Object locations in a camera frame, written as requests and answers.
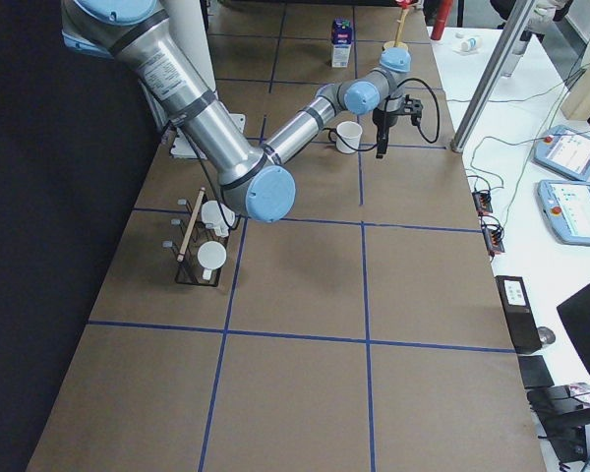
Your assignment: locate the white smiley mug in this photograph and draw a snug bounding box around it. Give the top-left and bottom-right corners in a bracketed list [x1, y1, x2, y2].
[328, 121, 363, 154]

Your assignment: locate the wooden mug tree stand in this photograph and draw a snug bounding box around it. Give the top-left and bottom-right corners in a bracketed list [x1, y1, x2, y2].
[383, 3, 414, 51]

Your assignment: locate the orange terminal block near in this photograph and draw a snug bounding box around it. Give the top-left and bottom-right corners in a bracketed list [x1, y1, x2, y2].
[481, 221, 505, 257]

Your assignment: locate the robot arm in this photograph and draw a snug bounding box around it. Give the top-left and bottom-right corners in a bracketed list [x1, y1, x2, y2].
[61, 1, 411, 223]

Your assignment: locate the teach pendant far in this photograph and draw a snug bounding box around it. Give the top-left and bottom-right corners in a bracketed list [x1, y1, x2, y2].
[533, 125, 590, 181]

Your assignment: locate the aluminium frame post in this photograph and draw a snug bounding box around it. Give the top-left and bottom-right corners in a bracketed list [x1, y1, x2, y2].
[450, 0, 535, 153]

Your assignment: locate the white ribbed mug near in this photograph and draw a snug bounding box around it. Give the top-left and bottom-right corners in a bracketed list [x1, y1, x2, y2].
[197, 241, 227, 281]

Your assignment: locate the black wire mug rack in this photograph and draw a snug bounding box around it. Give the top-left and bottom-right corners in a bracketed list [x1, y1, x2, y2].
[162, 187, 229, 287]

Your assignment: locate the black power box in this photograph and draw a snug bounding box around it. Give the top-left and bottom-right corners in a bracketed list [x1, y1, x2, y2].
[495, 275, 542, 354]

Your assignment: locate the orange terminal block far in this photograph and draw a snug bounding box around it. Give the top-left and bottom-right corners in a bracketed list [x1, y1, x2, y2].
[472, 189, 493, 215]

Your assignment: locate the teach pendant near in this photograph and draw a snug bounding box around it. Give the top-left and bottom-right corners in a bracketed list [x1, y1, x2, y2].
[536, 180, 590, 247]

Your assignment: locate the white ribbed mug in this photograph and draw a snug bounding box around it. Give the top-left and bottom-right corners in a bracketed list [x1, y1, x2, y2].
[197, 241, 227, 281]
[201, 200, 236, 238]

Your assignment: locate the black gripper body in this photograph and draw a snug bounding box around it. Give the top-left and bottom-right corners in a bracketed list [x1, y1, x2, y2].
[372, 94, 423, 129]

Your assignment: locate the teach pendant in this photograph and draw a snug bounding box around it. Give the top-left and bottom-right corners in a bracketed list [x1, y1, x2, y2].
[533, 125, 590, 181]
[536, 180, 590, 247]

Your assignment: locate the white ribbed mug far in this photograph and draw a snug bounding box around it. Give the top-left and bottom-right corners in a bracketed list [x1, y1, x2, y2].
[201, 200, 236, 238]

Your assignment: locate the blue milk carton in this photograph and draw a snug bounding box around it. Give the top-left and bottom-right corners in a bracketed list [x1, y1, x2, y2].
[330, 18, 353, 68]

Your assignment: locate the orange terminal block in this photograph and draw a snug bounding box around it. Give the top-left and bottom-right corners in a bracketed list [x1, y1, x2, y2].
[472, 189, 493, 215]
[481, 221, 505, 257]

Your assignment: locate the red cup on tree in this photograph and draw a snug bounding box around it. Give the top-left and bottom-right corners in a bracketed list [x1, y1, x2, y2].
[396, 0, 414, 9]

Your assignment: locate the red bottle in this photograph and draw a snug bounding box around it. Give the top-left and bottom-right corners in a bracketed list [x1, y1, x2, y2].
[431, 0, 454, 41]

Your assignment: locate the white tube on desk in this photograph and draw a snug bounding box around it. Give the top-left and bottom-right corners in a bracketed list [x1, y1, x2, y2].
[455, 35, 483, 54]

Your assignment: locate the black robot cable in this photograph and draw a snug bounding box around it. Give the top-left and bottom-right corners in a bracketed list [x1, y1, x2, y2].
[358, 78, 443, 151]

